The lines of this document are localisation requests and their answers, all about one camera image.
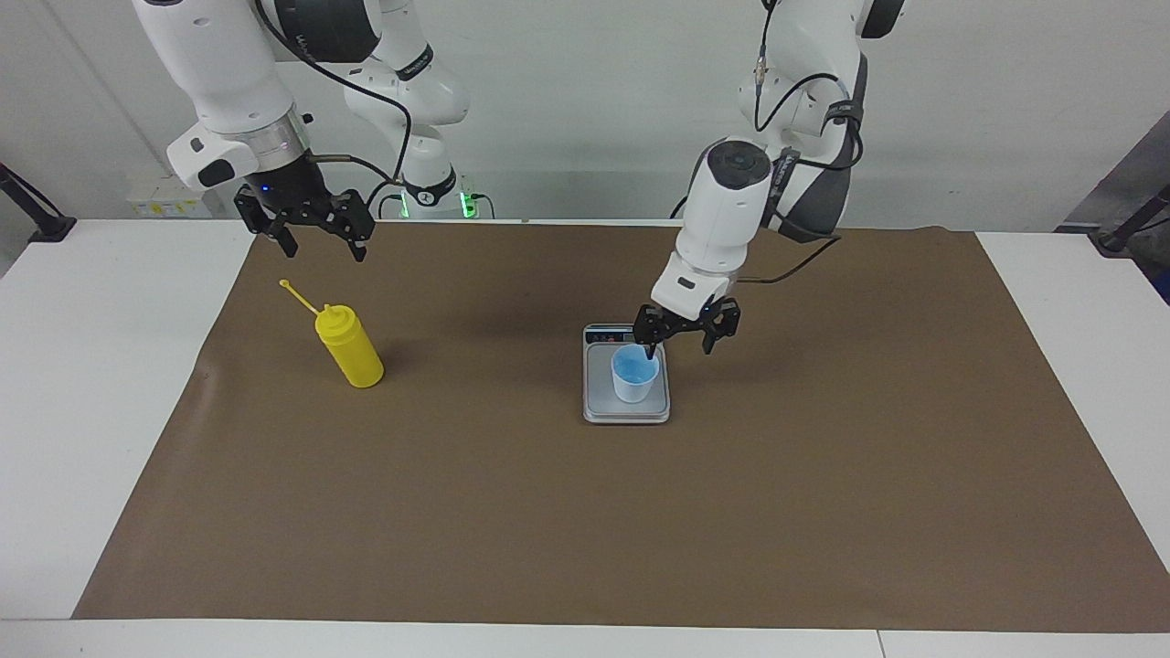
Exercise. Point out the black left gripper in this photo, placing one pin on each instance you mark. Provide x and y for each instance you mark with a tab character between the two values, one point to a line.
681	327

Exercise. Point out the dark grey side panel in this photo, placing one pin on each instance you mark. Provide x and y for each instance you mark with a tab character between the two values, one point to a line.
1129	174

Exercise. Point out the brown paper table mat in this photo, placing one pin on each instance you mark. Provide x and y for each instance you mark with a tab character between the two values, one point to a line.
548	521

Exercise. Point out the silver digital kitchen scale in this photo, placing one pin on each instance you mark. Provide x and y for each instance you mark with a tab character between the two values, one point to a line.
599	402

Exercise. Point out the light blue plastic cup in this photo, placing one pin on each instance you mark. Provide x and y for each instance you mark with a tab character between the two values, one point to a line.
634	379

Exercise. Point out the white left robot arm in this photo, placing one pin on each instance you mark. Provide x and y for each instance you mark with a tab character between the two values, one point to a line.
727	210

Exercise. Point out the white wall power strip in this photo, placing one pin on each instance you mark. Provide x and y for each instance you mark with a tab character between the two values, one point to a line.
169	203

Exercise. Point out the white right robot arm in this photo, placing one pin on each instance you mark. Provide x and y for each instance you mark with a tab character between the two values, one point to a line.
219	64

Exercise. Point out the yellow squeeze bottle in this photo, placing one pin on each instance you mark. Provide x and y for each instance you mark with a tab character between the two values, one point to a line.
352	352

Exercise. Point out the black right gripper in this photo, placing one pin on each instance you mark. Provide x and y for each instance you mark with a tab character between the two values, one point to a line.
288	192

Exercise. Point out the black camera stand clamp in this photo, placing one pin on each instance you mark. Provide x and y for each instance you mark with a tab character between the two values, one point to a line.
41	219
1120	236

